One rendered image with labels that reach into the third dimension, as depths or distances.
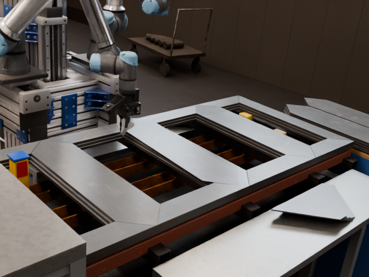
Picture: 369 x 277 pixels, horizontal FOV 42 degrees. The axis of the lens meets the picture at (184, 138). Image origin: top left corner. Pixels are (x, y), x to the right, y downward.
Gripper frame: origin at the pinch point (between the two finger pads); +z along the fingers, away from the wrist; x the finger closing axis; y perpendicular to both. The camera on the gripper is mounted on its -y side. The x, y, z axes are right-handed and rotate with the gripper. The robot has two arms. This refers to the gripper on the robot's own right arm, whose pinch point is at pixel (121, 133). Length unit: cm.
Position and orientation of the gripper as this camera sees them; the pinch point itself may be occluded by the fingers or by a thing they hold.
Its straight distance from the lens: 209.2
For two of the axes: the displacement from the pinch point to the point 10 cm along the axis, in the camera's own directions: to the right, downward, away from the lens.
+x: -6.7, -3.5, 6.5
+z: -0.9, 9.1, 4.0
